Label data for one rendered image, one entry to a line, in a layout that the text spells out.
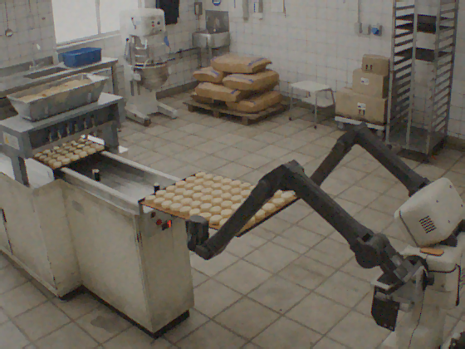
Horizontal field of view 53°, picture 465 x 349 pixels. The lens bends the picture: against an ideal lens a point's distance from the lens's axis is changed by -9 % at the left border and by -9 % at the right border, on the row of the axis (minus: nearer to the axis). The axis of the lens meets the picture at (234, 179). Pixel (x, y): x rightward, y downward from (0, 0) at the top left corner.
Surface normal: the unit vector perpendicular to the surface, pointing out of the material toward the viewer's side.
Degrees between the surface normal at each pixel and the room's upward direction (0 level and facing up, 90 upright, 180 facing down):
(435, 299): 90
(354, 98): 86
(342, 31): 90
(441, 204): 47
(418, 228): 90
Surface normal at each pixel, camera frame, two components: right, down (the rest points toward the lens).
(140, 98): 0.62, 0.31
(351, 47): -0.68, 0.33
